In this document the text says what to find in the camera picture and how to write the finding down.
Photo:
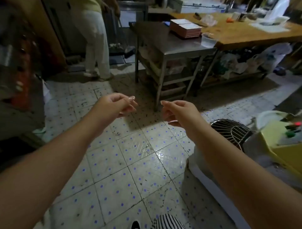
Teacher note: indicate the person's left hand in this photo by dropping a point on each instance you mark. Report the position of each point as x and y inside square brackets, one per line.
[115, 106]

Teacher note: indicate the person's right hand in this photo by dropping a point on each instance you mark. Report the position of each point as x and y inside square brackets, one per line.
[184, 115]

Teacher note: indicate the steel work table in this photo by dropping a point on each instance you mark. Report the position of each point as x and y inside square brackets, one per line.
[153, 35]

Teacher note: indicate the stack of white plates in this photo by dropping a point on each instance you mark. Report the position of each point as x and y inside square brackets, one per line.
[191, 29]
[180, 21]

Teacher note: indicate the person's left forearm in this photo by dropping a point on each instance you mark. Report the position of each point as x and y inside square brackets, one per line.
[47, 169]

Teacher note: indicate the white plastic bag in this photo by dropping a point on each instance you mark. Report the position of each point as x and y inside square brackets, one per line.
[232, 66]
[271, 56]

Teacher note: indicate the clear glass bowl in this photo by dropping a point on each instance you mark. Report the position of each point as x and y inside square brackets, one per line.
[208, 40]

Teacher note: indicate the wooden table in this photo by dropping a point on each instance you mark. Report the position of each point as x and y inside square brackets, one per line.
[236, 35]

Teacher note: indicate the crumpled clear plastic bag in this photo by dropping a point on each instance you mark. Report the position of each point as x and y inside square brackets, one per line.
[208, 20]

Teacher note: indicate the dark storage rack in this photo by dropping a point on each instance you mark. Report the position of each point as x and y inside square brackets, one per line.
[21, 70]

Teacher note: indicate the orange carrot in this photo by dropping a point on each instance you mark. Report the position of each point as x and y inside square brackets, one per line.
[230, 20]

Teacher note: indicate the striped garment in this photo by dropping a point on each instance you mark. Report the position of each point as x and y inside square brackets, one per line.
[167, 223]

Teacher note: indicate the white chest freezer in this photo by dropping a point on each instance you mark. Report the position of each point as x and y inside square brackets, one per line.
[203, 7]

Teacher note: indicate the white cup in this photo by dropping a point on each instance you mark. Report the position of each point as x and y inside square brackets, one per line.
[236, 16]

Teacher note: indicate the black shoe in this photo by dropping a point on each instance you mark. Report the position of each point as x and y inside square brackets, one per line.
[135, 225]

